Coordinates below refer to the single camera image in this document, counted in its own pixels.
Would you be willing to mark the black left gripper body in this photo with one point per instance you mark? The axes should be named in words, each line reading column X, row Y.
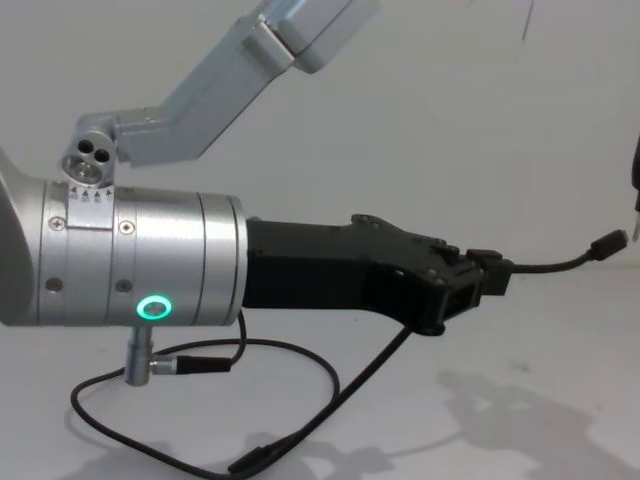
column 325, row 270

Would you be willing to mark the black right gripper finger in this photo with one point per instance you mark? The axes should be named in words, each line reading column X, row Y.
column 636, row 165

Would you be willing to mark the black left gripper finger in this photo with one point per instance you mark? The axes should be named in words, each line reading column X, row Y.
column 492, row 281
column 484, row 257

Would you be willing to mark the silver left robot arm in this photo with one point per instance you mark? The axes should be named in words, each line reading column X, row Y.
column 150, row 250

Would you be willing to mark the white table cloth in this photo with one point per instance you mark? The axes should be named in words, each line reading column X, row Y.
column 500, row 430

